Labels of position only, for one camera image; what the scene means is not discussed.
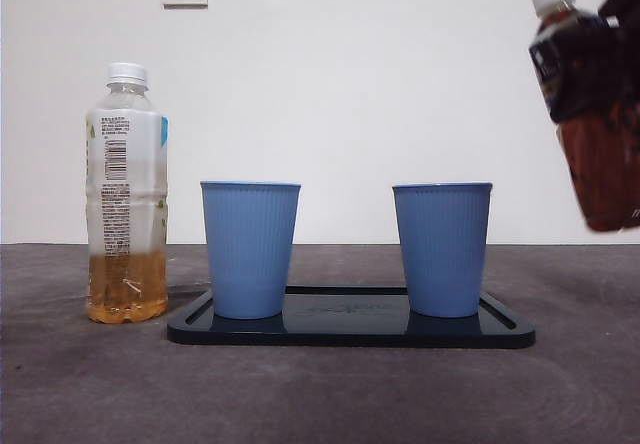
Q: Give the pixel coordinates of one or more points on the dark oolong tea bottle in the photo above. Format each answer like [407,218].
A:
[600,174]

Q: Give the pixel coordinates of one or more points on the dark rectangular tray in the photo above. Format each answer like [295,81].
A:
[345,335]

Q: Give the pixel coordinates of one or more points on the light blue ribbed cup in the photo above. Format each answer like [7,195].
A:
[250,249]
[442,249]

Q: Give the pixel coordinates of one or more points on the yellow tea plastic bottle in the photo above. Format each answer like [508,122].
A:
[127,284]

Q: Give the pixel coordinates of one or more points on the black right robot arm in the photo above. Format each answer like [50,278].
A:
[622,9]

